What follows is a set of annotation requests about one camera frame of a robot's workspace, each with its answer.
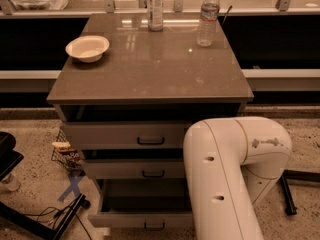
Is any labelled drink bottle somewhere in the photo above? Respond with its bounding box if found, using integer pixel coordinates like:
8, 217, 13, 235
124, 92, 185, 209
146, 0, 163, 31

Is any snack packet in basket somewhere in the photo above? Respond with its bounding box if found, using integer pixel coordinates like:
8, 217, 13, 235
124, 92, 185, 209
52, 141, 79, 161

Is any white paper bowl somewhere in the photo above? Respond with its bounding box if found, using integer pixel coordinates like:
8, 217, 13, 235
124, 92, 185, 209
65, 35, 110, 63

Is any grey drawer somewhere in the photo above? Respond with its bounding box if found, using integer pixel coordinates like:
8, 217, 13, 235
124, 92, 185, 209
82, 159, 185, 179
88, 178, 193, 231
62, 122, 190, 150

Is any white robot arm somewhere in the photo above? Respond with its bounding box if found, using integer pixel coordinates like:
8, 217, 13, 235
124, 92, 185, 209
183, 117, 292, 240

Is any black stand base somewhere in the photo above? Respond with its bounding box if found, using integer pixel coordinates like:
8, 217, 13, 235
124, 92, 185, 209
0, 132, 90, 240

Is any grey drawer cabinet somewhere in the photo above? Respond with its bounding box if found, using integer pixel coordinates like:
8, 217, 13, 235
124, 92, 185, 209
46, 12, 254, 206

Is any grey bottom drawer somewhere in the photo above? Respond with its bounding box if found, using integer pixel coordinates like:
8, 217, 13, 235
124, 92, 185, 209
88, 178, 193, 231

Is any clear water bottle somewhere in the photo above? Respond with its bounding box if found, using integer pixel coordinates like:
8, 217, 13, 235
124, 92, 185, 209
197, 0, 220, 47

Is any grey middle drawer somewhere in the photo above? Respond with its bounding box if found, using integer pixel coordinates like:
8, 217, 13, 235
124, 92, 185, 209
82, 159, 185, 179

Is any black wire basket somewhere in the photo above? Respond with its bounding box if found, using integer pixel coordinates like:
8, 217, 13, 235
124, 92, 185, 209
51, 130, 82, 172

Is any black metal bar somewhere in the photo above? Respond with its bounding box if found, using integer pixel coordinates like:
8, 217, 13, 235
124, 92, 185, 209
280, 176, 297, 216

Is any blue tape cross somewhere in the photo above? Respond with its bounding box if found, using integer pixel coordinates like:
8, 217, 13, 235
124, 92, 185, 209
58, 172, 84, 202

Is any black cable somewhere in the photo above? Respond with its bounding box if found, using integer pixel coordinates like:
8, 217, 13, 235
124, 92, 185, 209
23, 206, 93, 240

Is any clear plastic cup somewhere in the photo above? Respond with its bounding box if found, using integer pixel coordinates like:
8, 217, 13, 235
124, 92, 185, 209
1, 173, 21, 192

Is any grey top drawer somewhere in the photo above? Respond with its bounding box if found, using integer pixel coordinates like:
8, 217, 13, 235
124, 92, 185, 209
62, 122, 190, 150

